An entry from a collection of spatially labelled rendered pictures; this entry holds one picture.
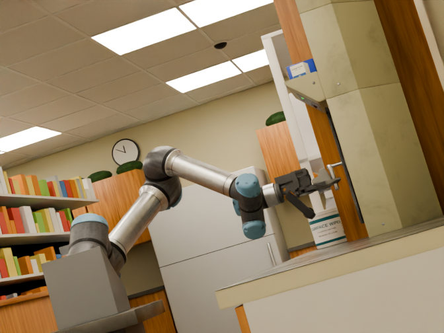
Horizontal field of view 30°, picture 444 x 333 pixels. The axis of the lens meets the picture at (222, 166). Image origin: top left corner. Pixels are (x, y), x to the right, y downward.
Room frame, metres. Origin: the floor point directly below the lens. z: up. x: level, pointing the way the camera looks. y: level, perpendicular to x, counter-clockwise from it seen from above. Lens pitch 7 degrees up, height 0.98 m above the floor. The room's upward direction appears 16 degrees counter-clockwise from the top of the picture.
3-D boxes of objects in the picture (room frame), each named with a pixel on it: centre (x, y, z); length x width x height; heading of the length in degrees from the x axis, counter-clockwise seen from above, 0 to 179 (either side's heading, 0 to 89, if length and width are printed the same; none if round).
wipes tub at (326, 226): (3.47, -0.35, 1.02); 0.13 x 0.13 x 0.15
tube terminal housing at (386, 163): (2.81, -0.54, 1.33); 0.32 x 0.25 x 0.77; 170
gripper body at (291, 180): (2.76, -0.21, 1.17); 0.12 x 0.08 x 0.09; 80
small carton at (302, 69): (2.80, -0.35, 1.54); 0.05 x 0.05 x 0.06; 66
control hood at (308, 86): (2.85, -0.36, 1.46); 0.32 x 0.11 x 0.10; 170
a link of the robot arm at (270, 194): (2.78, -0.14, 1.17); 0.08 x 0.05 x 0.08; 170
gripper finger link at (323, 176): (2.72, -0.32, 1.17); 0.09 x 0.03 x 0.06; 76
